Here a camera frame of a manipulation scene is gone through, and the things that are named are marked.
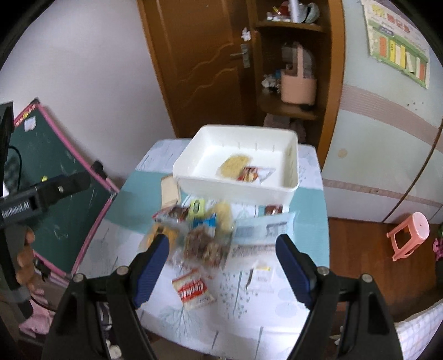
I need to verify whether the brown snowflake snack packet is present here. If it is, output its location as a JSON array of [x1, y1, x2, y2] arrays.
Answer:
[[264, 205, 283, 216]]

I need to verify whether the wooden corner shelf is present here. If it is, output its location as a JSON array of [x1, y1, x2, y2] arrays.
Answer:
[[246, 1, 345, 164]]

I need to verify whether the red dark snack packet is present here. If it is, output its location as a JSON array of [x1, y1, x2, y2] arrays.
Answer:
[[153, 205, 189, 223]]

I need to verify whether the yellow chips clear bag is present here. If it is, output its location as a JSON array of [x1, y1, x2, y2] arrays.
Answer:
[[217, 155, 251, 180]]

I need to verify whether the green yellow snack packet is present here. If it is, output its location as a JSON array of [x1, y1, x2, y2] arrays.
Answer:
[[189, 198, 206, 219]]

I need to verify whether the colourful wall poster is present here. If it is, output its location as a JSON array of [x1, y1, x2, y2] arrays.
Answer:
[[361, 1, 430, 89]]

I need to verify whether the mixed nuts clear bag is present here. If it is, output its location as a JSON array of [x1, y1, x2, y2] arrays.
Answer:
[[183, 229, 231, 269]]

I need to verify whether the brown cracker pack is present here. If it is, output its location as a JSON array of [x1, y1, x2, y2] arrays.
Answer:
[[161, 175, 181, 209]]

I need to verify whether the wooden door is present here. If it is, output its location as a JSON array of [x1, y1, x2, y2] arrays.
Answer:
[[137, 0, 258, 138]]

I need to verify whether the green chalkboard pink frame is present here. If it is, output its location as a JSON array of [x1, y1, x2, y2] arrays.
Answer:
[[2, 99, 119, 278]]

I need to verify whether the large white blue bag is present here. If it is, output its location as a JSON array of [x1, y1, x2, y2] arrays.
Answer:
[[226, 212, 295, 271]]

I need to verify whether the pink plastic stool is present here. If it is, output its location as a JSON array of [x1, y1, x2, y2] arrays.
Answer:
[[386, 212, 430, 262]]

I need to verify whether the white plastic storage bin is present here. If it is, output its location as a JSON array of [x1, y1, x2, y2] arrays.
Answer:
[[173, 125, 299, 206]]

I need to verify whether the pink handled basket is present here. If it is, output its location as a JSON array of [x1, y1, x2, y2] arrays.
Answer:
[[280, 42, 317, 106]]

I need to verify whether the pale puffs clear bag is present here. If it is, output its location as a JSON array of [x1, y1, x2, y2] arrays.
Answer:
[[209, 201, 233, 233]]

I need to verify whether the patterned tablecloth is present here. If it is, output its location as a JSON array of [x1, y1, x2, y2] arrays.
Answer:
[[77, 140, 330, 359]]

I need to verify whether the person left hand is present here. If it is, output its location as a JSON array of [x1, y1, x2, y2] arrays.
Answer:
[[16, 228, 36, 292]]

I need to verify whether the red white small packet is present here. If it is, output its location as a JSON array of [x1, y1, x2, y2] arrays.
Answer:
[[236, 166, 275, 184]]

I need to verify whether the silver door handle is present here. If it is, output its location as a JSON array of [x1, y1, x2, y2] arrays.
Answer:
[[230, 43, 251, 68]]

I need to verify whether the blue snack packet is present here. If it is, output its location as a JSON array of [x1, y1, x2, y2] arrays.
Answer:
[[192, 213, 217, 238]]

